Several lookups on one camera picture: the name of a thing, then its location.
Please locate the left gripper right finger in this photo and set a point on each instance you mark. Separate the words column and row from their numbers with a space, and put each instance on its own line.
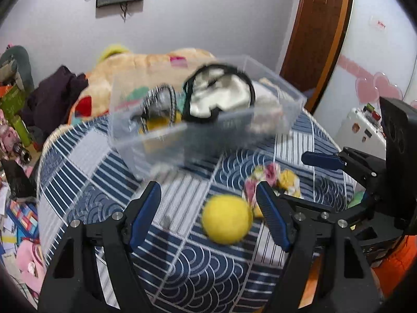
column 342, row 286

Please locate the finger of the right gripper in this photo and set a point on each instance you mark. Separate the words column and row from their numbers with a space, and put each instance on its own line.
column 325, row 161
column 321, row 212

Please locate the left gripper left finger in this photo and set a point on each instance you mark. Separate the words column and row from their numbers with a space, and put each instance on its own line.
column 72, row 282

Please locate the floral silk scrunchie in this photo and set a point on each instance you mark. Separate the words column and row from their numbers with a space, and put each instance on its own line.
column 281, row 181

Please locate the yellow felt ball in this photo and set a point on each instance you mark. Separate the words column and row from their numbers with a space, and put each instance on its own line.
column 226, row 219

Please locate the white fluffy soft item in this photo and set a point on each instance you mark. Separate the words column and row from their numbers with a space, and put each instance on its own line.
column 268, row 116

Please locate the white black-trimmed cloth bag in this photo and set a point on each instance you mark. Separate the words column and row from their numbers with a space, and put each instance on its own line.
column 215, row 88

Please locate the clear plastic storage box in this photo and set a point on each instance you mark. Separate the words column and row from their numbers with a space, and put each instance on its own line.
column 182, row 142

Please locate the white fridge with magnets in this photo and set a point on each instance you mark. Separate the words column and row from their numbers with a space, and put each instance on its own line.
column 362, row 130

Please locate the blue white patterned tablecloth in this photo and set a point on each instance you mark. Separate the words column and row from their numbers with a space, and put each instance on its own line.
column 82, row 177

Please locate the brown wooden door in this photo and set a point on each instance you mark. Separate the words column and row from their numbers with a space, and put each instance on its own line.
column 314, row 46

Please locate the pink bunny figure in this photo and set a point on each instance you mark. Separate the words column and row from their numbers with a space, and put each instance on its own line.
column 11, row 143

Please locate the yellow sponge block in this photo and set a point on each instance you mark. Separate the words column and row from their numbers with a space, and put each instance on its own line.
column 154, row 123

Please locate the dark purple clothing pile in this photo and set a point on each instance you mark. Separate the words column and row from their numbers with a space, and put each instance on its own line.
column 49, row 105

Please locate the green cardboard box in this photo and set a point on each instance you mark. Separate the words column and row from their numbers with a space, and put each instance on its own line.
column 12, row 102

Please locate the beige plush blanket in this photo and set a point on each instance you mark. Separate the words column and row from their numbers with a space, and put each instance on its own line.
column 123, row 74

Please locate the grey green plush toy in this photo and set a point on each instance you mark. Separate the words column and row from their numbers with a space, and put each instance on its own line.
column 15, row 67

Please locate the yellow green curved pillow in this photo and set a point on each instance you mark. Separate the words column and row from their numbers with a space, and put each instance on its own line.
column 111, row 50

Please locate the pink heart wall decoration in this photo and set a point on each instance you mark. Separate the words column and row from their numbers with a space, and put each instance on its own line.
column 369, row 87

